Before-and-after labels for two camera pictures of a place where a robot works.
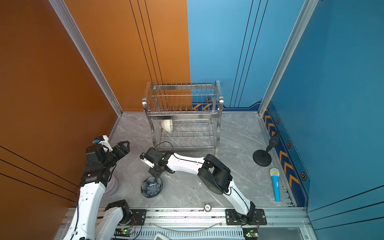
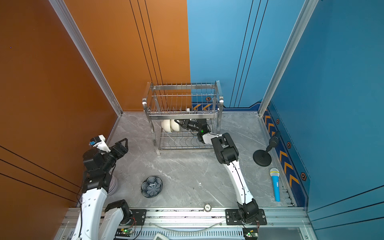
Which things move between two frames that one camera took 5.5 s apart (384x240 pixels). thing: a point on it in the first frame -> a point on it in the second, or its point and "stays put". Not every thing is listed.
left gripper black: [121, 154] stays put
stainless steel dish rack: [184, 116] stays put
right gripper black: [153, 173] -> [180, 120]
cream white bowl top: [167, 125] stays put
